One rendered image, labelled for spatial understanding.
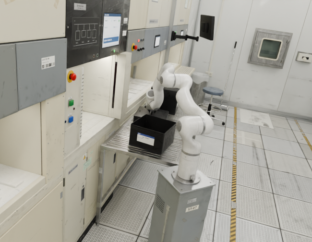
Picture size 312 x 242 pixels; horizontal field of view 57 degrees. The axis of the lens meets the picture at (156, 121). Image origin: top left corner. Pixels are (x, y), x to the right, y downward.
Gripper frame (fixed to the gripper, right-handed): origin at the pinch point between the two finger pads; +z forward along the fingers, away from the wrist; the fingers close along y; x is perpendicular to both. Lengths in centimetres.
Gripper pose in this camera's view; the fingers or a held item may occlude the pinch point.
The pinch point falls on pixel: (152, 110)
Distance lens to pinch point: 259.7
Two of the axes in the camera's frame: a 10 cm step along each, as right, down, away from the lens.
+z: 0.1, 4.0, 9.1
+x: -1.9, 9.0, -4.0
